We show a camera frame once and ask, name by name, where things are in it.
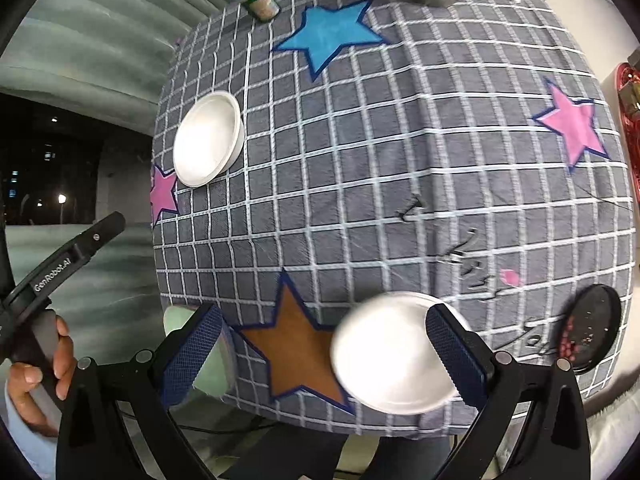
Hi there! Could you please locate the red tray with items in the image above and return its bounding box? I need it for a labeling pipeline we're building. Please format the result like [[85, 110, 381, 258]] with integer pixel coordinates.
[[614, 49, 640, 197]]

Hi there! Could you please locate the black round dish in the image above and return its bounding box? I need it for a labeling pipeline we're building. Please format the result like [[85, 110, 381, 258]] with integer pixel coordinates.
[[556, 284, 622, 375]]

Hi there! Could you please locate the person's left hand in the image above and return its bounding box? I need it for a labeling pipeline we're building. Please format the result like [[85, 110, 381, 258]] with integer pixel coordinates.
[[6, 314, 77, 437]]

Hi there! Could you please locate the grey checked tablecloth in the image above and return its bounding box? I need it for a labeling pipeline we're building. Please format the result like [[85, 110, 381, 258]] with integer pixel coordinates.
[[150, 0, 637, 438]]

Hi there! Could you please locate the white bowl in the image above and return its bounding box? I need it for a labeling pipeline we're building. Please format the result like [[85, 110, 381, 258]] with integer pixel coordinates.
[[330, 292, 458, 415], [172, 91, 245, 188]]

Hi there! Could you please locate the green square plate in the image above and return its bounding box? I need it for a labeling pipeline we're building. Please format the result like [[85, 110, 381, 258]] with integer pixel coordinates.
[[163, 306, 238, 398]]

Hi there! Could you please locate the green curtain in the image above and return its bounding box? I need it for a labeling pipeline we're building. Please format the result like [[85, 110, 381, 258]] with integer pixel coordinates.
[[1, 0, 226, 363]]

